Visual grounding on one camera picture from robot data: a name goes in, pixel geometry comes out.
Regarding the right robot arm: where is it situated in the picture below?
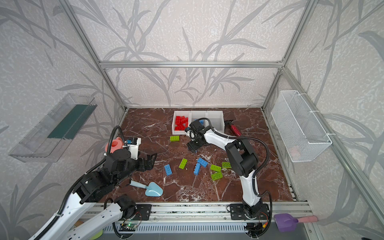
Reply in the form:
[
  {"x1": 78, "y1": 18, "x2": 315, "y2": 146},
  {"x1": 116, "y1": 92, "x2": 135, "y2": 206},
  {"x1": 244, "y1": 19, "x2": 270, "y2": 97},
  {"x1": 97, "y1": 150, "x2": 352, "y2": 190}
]
[{"x1": 185, "y1": 118, "x2": 270, "y2": 220}]

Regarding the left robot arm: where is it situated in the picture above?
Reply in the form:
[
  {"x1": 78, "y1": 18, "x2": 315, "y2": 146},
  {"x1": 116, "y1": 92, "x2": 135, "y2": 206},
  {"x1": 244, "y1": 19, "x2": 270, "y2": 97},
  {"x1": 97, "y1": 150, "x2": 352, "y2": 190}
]
[{"x1": 31, "y1": 126, "x2": 158, "y2": 240}]

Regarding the white middle bin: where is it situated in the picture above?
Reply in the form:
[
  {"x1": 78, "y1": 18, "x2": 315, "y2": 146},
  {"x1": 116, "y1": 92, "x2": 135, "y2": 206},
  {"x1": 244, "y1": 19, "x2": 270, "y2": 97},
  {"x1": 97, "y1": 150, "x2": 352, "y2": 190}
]
[{"x1": 190, "y1": 110, "x2": 207, "y2": 122}]

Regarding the pink watering can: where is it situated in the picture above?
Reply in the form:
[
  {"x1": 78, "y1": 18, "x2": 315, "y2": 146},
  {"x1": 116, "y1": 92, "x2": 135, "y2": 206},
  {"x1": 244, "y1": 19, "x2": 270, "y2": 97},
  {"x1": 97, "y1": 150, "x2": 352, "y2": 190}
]
[{"x1": 110, "y1": 137, "x2": 124, "y2": 153}]

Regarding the green lego top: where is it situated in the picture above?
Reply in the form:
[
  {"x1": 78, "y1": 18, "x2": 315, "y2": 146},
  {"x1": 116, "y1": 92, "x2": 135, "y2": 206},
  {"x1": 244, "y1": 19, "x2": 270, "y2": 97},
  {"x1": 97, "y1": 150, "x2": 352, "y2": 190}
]
[{"x1": 170, "y1": 136, "x2": 180, "y2": 142}]

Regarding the white right bin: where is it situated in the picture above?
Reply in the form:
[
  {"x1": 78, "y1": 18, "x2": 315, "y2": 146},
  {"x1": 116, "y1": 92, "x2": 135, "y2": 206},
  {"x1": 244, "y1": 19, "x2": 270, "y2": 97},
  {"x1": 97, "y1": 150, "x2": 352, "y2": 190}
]
[{"x1": 206, "y1": 111, "x2": 225, "y2": 133}]

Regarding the green lego centre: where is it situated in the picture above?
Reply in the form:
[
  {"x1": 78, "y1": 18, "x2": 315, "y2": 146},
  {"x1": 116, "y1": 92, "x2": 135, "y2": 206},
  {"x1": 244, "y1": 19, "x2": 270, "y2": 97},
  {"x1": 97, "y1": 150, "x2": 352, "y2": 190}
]
[{"x1": 179, "y1": 159, "x2": 188, "y2": 169}]

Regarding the blue lego centre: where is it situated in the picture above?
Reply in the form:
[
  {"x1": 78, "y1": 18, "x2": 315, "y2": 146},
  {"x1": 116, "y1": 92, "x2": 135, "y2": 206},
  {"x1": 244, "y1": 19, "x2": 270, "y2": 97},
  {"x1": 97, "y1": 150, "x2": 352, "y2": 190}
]
[{"x1": 198, "y1": 158, "x2": 208, "y2": 168}]

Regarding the green lego lower middle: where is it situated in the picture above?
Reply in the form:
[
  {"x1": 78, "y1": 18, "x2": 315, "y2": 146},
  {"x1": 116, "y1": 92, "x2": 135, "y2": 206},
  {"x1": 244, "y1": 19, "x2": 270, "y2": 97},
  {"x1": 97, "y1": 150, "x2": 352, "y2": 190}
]
[{"x1": 210, "y1": 165, "x2": 222, "y2": 172}]

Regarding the blue lego upright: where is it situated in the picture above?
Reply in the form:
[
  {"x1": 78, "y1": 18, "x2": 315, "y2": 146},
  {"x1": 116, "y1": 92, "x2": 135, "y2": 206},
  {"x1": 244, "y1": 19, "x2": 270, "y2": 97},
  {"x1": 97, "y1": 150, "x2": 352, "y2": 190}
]
[{"x1": 194, "y1": 163, "x2": 201, "y2": 176}]

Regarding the light blue toy shovel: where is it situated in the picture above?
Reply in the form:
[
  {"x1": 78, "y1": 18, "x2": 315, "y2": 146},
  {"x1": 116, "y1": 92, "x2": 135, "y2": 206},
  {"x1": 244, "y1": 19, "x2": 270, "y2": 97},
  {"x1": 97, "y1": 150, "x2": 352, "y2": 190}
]
[{"x1": 129, "y1": 181, "x2": 164, "y2": 197}]

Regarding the green lego right flat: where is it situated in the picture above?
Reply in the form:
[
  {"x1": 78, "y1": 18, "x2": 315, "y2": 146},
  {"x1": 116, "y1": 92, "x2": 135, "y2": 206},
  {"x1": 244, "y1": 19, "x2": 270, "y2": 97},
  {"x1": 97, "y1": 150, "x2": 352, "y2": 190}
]
[{"x1": 222, "y1": 162, "x2": 232, "y2": 169}]

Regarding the blue lego lower left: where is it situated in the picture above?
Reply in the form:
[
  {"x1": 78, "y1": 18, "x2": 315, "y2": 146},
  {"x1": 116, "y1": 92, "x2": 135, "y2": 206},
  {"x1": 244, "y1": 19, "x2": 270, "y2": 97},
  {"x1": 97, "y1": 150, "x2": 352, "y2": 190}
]
[{"x1": 164, "y1": 164, "x2": 173, "y2": 176}]

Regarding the green lego bottom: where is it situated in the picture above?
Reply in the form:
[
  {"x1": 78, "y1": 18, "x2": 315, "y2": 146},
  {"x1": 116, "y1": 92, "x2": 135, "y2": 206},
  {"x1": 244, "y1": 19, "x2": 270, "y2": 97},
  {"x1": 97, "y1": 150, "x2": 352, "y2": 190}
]
[{"x1": 211, "y1": 172, "x2": 223, "y2": 181}]

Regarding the electronics board left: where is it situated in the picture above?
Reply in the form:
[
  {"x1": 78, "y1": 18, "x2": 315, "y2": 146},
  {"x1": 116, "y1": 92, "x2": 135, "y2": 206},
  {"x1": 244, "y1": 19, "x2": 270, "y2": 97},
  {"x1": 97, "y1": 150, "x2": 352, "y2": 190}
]
[{"x1": 119, "y1": 222, "x2": 141, "y2": 233}]

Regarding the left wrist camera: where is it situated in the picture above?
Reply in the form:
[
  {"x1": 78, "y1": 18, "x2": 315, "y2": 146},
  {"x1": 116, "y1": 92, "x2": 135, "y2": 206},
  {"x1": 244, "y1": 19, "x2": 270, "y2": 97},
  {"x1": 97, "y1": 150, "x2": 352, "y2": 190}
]
[{"x1": 125, "y1": 137, "x2": 141, "y2": 160}]

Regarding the green spatula wooden handle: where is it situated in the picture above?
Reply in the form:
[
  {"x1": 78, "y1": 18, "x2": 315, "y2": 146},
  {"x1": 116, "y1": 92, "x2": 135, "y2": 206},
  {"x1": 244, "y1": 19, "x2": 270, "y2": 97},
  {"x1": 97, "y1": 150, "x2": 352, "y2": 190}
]
[{"x1": 90, "y1": 230, "x2": 104, "y2": 240}]

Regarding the clear plastic wall tray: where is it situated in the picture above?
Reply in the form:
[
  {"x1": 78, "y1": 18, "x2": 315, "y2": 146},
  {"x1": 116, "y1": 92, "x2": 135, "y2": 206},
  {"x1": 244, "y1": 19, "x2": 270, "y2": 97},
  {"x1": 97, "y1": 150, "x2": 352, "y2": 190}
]
[{"x1": 9, "y1": 94, "x2": 97, "y2": 163}]

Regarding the white wire basket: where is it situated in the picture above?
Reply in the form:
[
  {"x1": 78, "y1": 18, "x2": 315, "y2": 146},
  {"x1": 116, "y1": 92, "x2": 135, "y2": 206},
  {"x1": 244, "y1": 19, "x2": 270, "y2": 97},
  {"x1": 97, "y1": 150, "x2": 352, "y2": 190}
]
[{"x1": 271, "y1": 90, "x2": 333, "y2": 163}]

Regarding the purple scoop pink handle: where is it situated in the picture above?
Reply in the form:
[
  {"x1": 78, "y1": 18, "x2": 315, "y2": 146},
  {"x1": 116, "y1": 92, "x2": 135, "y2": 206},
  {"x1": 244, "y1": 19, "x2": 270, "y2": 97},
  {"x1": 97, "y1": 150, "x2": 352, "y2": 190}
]
[{"x1": 274, "y1": 214, "x2": 318, "y2": 233}]

